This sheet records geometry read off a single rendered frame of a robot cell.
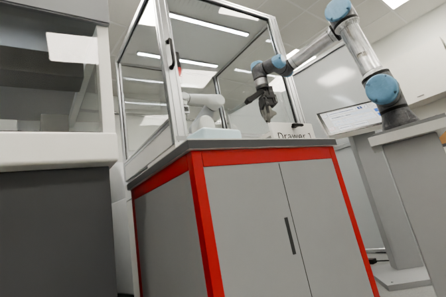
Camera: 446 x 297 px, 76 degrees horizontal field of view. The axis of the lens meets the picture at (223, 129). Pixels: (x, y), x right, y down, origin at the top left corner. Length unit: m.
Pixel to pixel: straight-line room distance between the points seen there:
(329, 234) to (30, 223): 0.90
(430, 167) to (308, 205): 0.59
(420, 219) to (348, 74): 2.06
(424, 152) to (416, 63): 3.40
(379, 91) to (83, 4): 1.22
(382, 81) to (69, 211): 1.24
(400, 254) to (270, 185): 1.54
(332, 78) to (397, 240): 1.73
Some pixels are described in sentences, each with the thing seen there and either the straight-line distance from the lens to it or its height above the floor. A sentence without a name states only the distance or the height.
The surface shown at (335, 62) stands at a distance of 3.30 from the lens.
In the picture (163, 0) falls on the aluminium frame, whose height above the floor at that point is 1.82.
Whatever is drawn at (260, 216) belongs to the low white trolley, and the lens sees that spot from 0.82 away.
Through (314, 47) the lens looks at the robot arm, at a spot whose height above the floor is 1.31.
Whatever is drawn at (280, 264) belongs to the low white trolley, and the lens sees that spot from 0.85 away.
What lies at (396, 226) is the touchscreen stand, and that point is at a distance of 2.27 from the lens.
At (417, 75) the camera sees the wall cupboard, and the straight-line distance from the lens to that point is 4.68.
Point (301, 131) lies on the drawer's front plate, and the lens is 1.45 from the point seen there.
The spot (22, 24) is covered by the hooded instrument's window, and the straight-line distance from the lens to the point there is 1.23.
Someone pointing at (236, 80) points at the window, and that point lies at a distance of 1.82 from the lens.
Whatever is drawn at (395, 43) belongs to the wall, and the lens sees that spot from 5.29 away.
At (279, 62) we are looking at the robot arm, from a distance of 1.55.
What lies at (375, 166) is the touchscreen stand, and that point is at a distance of 2.26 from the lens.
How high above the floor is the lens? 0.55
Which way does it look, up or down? 17 degrees up
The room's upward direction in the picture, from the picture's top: 11 degrees counter-clockwise
